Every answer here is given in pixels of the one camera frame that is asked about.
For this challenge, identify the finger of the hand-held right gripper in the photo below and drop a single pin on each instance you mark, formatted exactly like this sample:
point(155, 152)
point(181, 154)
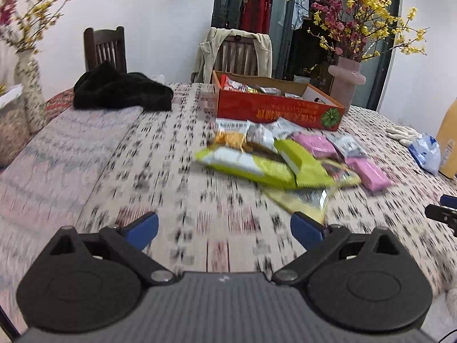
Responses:
point(450, 201)
point(441, 212)

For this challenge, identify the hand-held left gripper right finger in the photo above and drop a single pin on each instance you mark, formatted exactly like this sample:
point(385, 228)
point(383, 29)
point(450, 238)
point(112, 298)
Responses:
point(305, 228)

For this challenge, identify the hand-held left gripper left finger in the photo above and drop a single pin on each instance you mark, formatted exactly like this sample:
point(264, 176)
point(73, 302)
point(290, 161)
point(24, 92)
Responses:
point(142, 228)

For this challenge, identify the lime green snack packet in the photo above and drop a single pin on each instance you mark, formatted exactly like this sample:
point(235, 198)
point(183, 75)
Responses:
point(303, 160)

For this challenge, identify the pink snack packet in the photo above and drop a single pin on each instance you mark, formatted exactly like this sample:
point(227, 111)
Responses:
point(314, 144)
point(369, 173)

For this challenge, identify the long green white snack packet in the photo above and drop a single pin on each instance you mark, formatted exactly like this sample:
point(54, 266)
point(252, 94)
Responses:
point(242, 164)

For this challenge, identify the yellow white snack packet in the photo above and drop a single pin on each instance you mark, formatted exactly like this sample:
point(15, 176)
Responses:
point(230, 137)

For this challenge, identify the red cardboard box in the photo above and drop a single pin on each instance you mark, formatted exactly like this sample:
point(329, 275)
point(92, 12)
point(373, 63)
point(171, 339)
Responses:
point(271, 110)

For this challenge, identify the blue white plastic bag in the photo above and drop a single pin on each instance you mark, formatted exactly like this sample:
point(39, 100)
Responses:
point(426, 153)

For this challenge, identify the yellow thermos jug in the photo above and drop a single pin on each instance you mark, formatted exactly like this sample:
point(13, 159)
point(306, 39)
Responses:
point(449, 143)

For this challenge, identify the white gloves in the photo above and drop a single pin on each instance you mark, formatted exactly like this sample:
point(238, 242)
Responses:
point(401, 134)

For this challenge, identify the pink patterned table runner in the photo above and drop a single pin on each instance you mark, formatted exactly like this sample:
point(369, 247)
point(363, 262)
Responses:
point(64, 157)

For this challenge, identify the black cloth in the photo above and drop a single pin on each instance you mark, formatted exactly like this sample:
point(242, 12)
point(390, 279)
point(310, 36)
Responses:
point(121, 91)

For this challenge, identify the red patterned cloth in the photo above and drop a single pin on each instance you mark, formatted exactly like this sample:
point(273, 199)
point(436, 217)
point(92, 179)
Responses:
point(59, 105)

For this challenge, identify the pink glass vase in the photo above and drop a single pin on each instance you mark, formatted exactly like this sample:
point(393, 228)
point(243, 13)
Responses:
point(346, 78)

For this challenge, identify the clear plastic lidded container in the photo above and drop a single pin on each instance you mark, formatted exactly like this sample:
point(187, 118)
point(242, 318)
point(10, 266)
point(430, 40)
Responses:
point(12, 125)

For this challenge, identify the slim floral patterned vase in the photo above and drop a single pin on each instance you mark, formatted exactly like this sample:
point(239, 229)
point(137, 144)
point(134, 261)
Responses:
point(30, 89)

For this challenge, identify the slatted wooden chair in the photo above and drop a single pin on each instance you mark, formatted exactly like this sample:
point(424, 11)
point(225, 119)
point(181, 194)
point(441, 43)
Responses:
point(237, 57)

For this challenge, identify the dark wooden chair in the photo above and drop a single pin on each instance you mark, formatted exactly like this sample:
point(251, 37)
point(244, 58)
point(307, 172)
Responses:
point(105, 46)

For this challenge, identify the beige jacket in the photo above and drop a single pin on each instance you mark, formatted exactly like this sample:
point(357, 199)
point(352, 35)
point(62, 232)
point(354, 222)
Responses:
point(209, 53)

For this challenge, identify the pink and yellow blossom branches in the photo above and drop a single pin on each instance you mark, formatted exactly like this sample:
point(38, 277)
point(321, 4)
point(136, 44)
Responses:
point(353, 10)

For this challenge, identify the hanging red costume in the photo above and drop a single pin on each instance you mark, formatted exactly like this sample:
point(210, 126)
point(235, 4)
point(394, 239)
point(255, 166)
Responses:
point(259, 10)

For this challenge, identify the thin yellow flower branches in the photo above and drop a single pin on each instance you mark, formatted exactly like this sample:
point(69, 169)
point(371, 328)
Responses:
point(32, 21)

